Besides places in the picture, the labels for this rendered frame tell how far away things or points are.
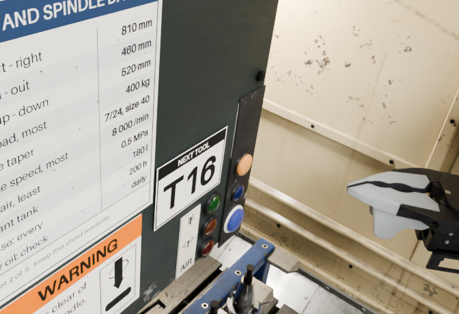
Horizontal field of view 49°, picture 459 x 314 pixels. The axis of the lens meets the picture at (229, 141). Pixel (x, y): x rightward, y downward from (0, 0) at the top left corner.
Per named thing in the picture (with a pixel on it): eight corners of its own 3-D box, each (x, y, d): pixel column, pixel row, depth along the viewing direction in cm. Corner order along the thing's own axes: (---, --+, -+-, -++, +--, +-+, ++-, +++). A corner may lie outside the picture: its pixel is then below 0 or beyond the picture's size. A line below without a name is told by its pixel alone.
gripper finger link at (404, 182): (337, 220, 57) (418, 233, 56) (350, 179, 53) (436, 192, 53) (335, 203, 59) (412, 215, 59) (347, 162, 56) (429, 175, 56)
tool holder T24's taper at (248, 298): (240, 290, 101) (244, 267, 97) (258, 302, 99) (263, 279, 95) (227, 304, 98) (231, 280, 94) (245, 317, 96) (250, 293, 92)
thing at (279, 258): (303, 264, 112) (304, 261, 111) (291, 278, 108) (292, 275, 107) (276, 248, 115) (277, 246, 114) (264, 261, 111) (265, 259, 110)
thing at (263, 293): (277, 293, 104) (278, 291, 103) (263, 309, 100) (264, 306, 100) (250, 276, 107) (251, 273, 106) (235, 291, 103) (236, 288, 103)
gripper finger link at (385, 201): (339, 239, 54) (424, 253, 54) (352, 197, 51) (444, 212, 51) (337, 220, 57) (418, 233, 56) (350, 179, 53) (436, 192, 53)
